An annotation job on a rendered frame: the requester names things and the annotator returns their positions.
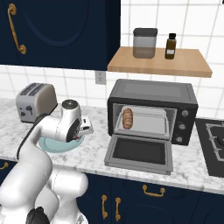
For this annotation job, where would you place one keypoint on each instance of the dark brown bottle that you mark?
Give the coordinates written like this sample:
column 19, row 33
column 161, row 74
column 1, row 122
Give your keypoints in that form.
column 170, row 46

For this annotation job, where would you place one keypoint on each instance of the toaster oven door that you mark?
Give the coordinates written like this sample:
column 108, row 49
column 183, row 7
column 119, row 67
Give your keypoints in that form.
column 138, row 151

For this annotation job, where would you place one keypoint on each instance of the toaster oven knob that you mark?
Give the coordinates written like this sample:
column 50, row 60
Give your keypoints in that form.
column 179, row 139
column 182, row 126
column 185, row 113

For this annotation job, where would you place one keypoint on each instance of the grey canister with dark lid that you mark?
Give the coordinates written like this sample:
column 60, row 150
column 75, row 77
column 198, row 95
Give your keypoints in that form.
column 144, row 43

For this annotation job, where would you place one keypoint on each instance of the black toaster oven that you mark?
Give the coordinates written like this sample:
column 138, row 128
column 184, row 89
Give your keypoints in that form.
column 151, row 90

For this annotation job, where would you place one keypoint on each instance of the wooden wall shelf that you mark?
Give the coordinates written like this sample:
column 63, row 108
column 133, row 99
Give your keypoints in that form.
column 163, row 65

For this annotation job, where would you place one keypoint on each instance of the white wall outlet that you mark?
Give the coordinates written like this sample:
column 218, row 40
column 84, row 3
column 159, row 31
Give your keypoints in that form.
column 101, row 77

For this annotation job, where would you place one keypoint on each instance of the black hob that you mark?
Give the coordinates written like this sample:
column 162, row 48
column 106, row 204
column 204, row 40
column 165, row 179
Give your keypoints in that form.
column 211, row 145

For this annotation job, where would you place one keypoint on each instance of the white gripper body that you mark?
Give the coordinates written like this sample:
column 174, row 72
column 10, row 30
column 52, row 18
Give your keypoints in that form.
column 87, row 129

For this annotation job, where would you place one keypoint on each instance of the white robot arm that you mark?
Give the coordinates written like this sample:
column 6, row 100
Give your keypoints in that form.
column 27, row 172

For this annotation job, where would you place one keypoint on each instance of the navy wall cabinet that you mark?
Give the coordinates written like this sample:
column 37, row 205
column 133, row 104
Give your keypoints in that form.
column 113, row 29

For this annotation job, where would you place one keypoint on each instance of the brown baguette bread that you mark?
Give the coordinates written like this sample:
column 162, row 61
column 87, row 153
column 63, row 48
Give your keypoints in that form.
column 127, row 118

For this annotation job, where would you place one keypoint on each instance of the silver toaster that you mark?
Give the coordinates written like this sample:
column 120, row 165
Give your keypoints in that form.
column 35, row 102

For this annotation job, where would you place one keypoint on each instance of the light blue plate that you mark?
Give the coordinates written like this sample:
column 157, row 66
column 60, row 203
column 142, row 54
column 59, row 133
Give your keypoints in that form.
column 57, row 147

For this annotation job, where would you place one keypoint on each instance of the navy base cabinet front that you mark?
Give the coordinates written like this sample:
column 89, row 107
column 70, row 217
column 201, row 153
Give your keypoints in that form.
column 213, row 208
column 175, row 207
column 5, row 178

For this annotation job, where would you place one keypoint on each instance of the navy wall cabinet door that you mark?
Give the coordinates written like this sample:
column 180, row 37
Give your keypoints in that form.
column 58, row 32

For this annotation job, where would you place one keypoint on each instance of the navy base cabinet door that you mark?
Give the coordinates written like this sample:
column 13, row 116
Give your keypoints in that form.
column 93, row 198

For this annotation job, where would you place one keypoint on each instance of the kebab skewer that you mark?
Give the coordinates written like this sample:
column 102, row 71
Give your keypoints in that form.
column 77, row 139

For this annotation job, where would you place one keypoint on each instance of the grey oven tray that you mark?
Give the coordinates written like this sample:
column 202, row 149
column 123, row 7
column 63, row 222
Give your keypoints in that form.
column 148, row 122

